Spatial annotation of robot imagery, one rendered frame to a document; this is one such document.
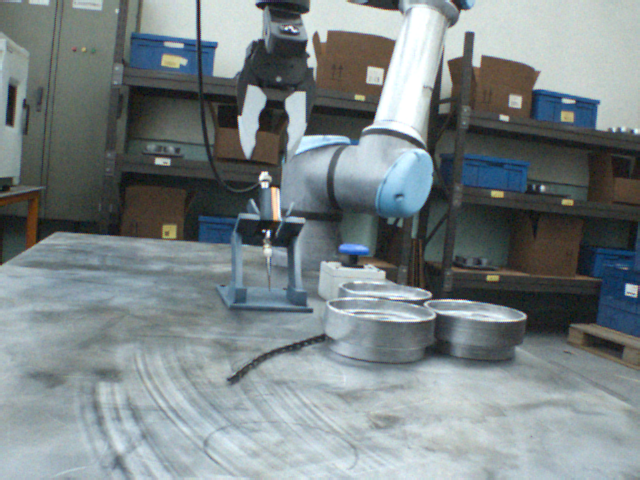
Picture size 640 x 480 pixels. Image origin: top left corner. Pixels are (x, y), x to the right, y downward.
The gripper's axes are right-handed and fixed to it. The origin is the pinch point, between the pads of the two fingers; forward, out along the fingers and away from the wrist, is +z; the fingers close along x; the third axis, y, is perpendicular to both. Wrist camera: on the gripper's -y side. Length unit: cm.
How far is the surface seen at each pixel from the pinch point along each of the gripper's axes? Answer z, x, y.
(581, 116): -61, -271, 324
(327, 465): 18, 4, -51
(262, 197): 5.8, 0.7, -1.8
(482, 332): 15.5, -16.7, -29.1
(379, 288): 15.0, -13.0, -9.4
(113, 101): -30, 39, 321
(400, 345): 16.5, -7.9, -30.6
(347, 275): 14.7, -11.1, -2.4
